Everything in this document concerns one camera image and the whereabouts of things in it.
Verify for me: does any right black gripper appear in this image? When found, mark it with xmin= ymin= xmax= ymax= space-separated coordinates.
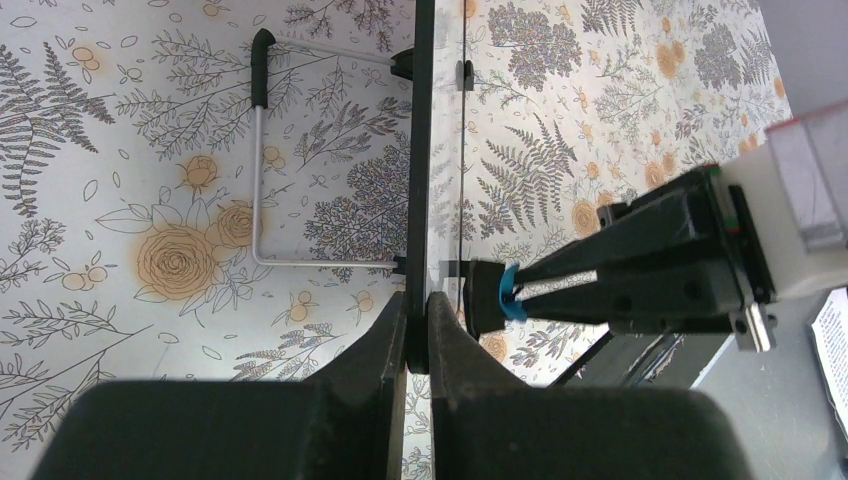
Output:
xmin=516 ymin=164 xmax=776 ymax=353

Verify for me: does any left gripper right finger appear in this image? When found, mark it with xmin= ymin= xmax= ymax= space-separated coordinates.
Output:
xmin=427 ymin=292 xmax=752 ymax=479

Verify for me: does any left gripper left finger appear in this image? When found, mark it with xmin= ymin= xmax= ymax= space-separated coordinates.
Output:
xmin=34 ymin=293 xmax=406 ymax=479

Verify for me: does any blue black whiteboard eraser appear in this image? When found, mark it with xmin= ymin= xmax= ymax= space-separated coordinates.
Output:
xmin=463 ymin=260 xmax=528 ymax=340

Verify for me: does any white board black frame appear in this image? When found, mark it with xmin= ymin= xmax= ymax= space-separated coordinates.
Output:
xmin=250 ymin=0 xmax=476 ymax=376

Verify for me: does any floral table cloth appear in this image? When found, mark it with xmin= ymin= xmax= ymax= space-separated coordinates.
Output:
xmin=1 ymin=1 xmax=791 ymax=479

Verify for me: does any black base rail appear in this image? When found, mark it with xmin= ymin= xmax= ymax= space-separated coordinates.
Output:
xmin=552 ymin=333 xmax=733 ymax=389

